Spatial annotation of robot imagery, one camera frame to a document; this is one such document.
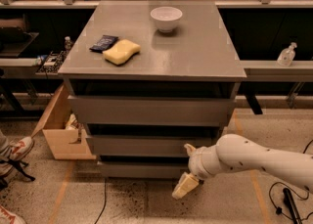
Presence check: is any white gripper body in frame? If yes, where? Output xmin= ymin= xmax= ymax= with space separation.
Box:
xmin=188 ymin=146 xmax=223 ymax=180

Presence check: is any grey top drawer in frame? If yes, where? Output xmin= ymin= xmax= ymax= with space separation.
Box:
xmin=68 ymin=96 xmax=235 ymax=126

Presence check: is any small clear bottle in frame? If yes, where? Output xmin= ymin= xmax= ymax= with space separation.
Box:
xmin=65 ymin=36 xmax=72 ymax=52

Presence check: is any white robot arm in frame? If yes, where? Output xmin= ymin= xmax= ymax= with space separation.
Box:
xmin=172 ymin=134 xmax=313 ymax=200

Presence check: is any white red sneaker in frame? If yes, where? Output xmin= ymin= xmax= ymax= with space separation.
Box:
xmin=0 ymin=205 xmax=26 ymax=224
xmin=0 ymin=135 xmax=34 ymax=176

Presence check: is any clear sanitizer pump bottle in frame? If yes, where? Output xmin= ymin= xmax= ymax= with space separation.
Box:
xmin=277 ymin=42 xmax=297 ymax=67

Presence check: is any black power strip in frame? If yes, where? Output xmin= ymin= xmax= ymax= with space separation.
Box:
xmin=283 ymin=188 xmax=302 ymax=224

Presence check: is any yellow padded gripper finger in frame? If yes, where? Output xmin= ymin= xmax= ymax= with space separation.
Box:
xmin=172 ymin=172 xmax=199 ymax=200
xmin=184 ymin=144 xmax=196 ymax=157

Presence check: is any black cable on floor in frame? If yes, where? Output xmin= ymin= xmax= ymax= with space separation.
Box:
xmin=268 ymin=139 xmax=313 ymax=222

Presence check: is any grey drawer cabinet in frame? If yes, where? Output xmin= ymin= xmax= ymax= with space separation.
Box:
xmin=59 ymin=0 xmax=246 ymax=166

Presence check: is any grey bottom drawer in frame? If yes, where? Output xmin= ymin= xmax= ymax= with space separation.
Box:
xmin=97 ymin=161 xmax=188 ymax=179

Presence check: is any black cable under cabinet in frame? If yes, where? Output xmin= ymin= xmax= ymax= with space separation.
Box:
xmin=93 ymin=178 xmax=108 ymax=224

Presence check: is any yellow sponge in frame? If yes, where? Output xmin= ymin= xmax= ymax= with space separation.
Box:
xmin=103 ymin=39 xmax=141 ymax=66

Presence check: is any grey drawer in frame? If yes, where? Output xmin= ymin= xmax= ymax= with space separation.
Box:
xmin=97 ymin=161 xmax=188 ymax=179
xmin=68 ymin=96 xmax=235 ymax=126
xmin=86 ymin=135 xmax=217 ymax=157

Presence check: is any open cardboard box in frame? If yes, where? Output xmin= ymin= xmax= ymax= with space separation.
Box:
xmin=31 ymin=84 xmax=96 ymax=159

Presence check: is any white ceramic bowl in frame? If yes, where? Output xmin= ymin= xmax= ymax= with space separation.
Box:
xmin=150 ymin=6 xmax=183 ymax=32

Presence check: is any dark blue snack packet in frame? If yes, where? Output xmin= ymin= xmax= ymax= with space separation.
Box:
xmin=90 ymin=35 xmax=118 ymax=53

